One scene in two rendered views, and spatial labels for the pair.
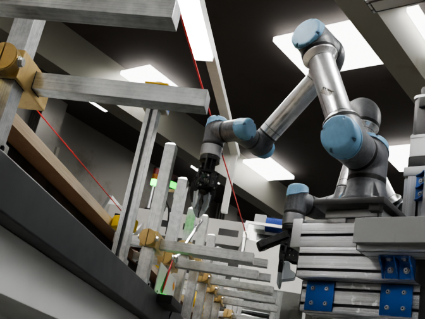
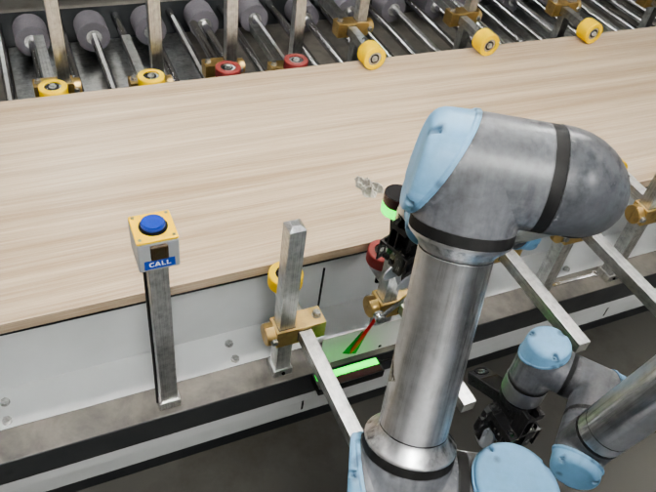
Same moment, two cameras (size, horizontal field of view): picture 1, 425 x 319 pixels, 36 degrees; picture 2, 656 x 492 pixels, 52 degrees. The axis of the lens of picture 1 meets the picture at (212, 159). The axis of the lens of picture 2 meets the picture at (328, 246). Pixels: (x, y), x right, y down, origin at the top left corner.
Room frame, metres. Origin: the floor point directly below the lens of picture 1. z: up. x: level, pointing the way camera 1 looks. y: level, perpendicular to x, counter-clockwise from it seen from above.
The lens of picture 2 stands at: (1.35, -0.61, 2.01)
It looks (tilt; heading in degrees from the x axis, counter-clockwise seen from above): 44 degrees down; 49
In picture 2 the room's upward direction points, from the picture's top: 9 degrees clockwise
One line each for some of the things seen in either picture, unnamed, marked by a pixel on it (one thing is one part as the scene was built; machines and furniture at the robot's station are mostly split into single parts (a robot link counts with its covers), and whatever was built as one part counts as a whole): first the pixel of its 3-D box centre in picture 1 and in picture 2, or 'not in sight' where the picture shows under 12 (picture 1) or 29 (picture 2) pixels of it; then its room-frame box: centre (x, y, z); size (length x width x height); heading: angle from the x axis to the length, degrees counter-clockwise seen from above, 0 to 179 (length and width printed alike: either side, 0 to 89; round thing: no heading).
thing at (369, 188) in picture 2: not in sight; (369, 184); (2.33, 0.39, 0.91); 0.09 x 0.07 x 0.02; 88
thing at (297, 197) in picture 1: (296, 200); (541, 360); (2.11, -0.32, 1.12); 0.09 x 0.08 x 0.11; 117
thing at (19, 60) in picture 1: (19, 77); not in sight; (0.95, 0.33, 0.84); 0.14 x 0.06 x 0.05; 168
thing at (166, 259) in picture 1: (167, 260); (392, 299); (2.18, 0.08, 0.84); 0.14 x 0.06 x 0.05; 168
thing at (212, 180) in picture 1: (207, 174); (408, 239); (2.08, 0.01, 1.15); 0.09 x 0.08 x 0.12; 8
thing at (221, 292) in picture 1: (224, 292); not in sight; (3.16, -0.18, 0.95); 0.50 x 0.04 x 0.04; 78
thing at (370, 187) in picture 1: (365, 194); not in sight; (1.83, -0.47, 1.09); 0.15 x 0.15 x 0.10
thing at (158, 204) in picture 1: (155, 215); (286, 307); (1.91, 0.14, 0.92); 0.04 x 0.04 x 0.48; 78
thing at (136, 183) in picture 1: (135, 183); (161, 336); (1.65, 0.19, 0.92); 0.05 x 0.05 x 0.45; 78
